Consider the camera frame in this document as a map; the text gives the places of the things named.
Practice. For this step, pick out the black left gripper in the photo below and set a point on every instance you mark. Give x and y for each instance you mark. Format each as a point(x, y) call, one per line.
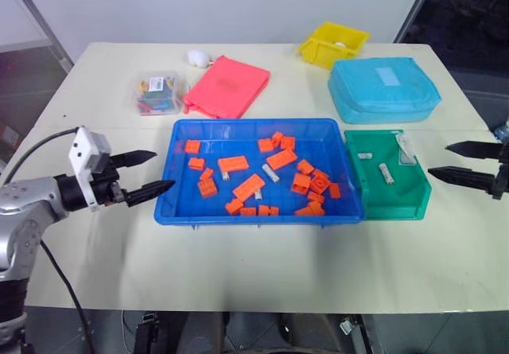
point(104, 193)

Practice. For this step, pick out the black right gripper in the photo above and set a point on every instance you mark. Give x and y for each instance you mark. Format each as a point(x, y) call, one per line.
point(503, 171)

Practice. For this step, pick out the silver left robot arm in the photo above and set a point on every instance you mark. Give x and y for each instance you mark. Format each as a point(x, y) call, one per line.
point(24, 199)

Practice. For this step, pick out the green plastic bin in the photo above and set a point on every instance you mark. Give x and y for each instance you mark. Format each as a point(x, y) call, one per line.
point(397, 201)

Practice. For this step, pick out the clear box of colourful pieces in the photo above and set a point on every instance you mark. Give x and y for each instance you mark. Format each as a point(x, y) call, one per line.
point(159, 93)

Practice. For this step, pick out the yellow plastic bin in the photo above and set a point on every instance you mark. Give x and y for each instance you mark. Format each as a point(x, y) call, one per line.
point(318, 53)

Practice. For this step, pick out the small orange block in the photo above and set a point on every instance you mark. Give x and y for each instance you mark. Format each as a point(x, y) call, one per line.
point(266, 145)
point(248, 211)
point(288, 143)
point(269, 210)
point(196, 163)
point(234, 206)
point(305, 166)
point(277, 138)
point(206, 174)
point(334, 190)
point(310, 209)
point(315, 197)
point(193, 146)

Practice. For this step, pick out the orange block with studs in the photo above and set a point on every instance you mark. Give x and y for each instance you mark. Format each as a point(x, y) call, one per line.
point(207, 189)
point(301, 184)
point(320, 181)

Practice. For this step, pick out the long orange block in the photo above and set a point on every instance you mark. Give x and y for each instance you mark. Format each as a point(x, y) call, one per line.
point(233, 164)
point(281, 160)
point(248, 188)

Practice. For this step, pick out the light blue fabric pouch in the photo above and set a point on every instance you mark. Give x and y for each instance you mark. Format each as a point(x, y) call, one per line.
point(381, 91)

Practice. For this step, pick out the pink fabric pouch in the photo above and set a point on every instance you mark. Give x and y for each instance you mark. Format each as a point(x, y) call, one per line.
point(226, 87)

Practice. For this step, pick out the blue plastic tray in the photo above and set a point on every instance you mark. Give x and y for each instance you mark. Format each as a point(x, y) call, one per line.
point(258, 220)

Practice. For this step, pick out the white rounded object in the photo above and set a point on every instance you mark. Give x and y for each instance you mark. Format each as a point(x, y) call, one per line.
point(197, 58)

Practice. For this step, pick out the dark rounded shape under table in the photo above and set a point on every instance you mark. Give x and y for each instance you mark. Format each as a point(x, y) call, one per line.
point(254, 334)

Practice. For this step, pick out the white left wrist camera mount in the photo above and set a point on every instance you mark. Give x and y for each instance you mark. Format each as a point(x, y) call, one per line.
point(81, 151)

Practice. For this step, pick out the black bracket under table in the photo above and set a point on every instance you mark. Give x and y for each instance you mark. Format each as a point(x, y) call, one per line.
point(145, 334)
point(356, 334)

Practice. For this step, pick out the grey window frame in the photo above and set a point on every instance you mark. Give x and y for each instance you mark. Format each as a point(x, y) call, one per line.
point(413, 8)

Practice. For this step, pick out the grey metal frame bar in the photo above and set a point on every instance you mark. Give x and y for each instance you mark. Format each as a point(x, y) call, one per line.
point(43, 16)

